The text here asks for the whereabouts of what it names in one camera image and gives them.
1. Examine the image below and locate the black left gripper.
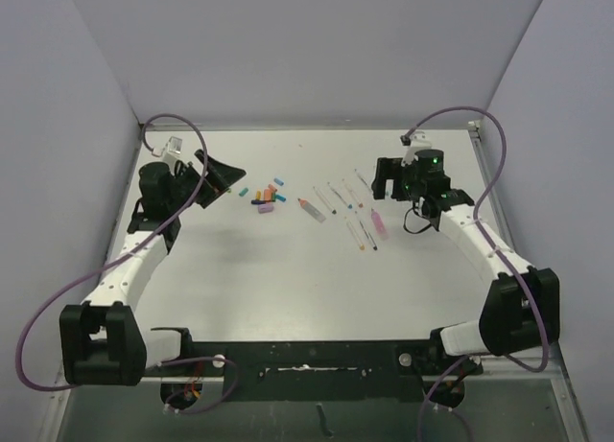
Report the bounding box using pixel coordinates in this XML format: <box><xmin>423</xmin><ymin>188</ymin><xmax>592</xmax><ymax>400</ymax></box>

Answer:
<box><xmin>167</xmin><ymin>151</ymin><xmax>244</xmax><ymax>214</ymax></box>

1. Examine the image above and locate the light blue marker pen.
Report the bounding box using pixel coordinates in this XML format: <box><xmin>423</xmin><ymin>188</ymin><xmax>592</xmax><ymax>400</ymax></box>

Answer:
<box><xmin>354</xmin><ymin>169</ymin><xmax>372</xmax><ymax>194</ymax></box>

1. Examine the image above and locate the peach marker pen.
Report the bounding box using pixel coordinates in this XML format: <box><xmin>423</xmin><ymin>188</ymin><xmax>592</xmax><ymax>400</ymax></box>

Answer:
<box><xmin>342</xmin><ymin>178</ymin><xmax>364</xmax><ymax>208</ymax></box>

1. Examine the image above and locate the pink highlighter pen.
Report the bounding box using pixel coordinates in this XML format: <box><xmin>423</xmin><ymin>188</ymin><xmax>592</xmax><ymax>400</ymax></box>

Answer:
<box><xmin>370</xmin><ymin>208</ymin><xmax>389</xmax><ymax>241</ymax></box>

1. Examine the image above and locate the sky blue marker pen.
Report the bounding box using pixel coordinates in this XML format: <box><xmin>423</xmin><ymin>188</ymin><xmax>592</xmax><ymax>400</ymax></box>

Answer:
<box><xmin>327</xmin><ymin>182</ymin><xmax>353</xmax><ymax>210</ymax></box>

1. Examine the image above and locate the yellow marker pen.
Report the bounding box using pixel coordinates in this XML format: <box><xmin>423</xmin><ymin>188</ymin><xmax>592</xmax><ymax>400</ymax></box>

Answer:
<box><xmin>345</xmin><ymin>220</ymin><xmax>366</xmax><ymax>250</ymax></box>

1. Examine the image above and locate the pink highlighter cap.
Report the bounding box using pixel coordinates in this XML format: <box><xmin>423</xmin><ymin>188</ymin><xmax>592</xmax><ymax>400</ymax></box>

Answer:
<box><xmin>258</xmin><ymin>203</ymin><xmax>274</xmax><ymax>214</ymax></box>

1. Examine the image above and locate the green marker pen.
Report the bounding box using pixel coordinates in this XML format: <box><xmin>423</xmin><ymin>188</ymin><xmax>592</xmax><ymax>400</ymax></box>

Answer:
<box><xmin>313</xmin><ymin>186</ymin><xmax>337</xmax><ymax>215</ymax></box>

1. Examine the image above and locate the orange cap highlighter pen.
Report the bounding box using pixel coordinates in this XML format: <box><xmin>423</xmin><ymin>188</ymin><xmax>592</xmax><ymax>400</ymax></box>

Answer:
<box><xmin>298</xmin><ymin>198</ymin><xmax>326</xmax><ymax>223</ymax></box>

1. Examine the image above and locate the navy blue marker pen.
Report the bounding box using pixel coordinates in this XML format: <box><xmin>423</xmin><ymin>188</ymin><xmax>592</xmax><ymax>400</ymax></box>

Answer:
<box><xmin>357</xmin><ymin>217</ymin><xmax>378</xmax><ymax>251</ymax></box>

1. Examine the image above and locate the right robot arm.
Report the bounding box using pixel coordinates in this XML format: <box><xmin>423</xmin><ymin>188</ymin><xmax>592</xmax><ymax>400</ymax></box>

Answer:
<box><xmin>371</xmin><ymin>149</ymin><xmax>560</xmax><ymax>374</ymax></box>

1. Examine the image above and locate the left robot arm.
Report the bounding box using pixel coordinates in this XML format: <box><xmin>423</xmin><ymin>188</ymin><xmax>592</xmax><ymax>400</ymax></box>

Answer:
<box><xmin>59</xmin><ymin>150</ymin><xmax>247</xmax><ymax>385</ymax></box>

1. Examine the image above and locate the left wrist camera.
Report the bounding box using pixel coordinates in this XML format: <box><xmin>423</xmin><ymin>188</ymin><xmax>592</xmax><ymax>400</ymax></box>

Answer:
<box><xmin>152</xmin><ymin>136</ymin><xmax>182</xmax><ymax>168</ymax></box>

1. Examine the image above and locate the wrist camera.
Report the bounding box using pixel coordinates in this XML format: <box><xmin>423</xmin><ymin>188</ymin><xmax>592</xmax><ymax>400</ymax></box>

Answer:
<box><xmin>152</xmin><ymin>136</ymin><xmax>182</xmax><ymax>168</ymax></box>
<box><xmin>400</xmin><ymin>130</ymin><xmax>432</xmax><ymax>166</ymax></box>

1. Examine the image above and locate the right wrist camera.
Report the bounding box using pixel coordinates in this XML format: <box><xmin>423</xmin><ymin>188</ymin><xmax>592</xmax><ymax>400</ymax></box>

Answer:
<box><xmin>400</xmin><ymin>130</ymin><xmax>432</xmax><ymax>166</ymax></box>

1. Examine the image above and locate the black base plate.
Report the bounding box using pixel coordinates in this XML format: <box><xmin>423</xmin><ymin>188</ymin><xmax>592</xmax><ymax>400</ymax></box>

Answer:
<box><xmin>145</xmin><ymin>340</ymin><xmax>484</xmax><ymax>410</ymax></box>

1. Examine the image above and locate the aluminium frame rail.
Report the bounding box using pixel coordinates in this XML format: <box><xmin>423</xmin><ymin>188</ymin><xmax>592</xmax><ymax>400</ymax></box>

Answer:
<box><xmin>56</xmin><ymin>338</ymin><xmax>565</xmax><ymax>384</ymax></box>

